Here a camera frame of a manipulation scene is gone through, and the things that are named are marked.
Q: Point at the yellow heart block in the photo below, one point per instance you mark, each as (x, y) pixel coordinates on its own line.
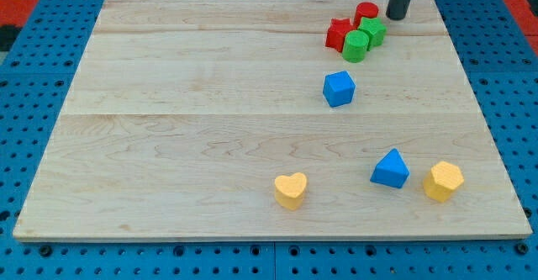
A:
(289, 190)

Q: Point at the light wooden board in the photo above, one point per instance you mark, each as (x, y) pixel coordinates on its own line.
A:
(182, 113)

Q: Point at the blue cube block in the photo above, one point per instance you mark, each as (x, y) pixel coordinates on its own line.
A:
(338, 88)

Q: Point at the red star block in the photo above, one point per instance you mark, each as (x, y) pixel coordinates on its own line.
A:
(336, 33)

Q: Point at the green cylinder block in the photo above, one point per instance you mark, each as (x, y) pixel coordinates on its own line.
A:
(355, 46)

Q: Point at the blue triangular prism block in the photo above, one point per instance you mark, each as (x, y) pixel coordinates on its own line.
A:
(391, 170)

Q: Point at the green star block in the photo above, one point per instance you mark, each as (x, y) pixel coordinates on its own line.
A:
(374, 29)

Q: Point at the red cylinder block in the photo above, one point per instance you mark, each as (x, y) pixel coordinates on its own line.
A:
(365, 10)

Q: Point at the yellow hexagon block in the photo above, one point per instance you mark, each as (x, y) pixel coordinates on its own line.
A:
(442, 180)

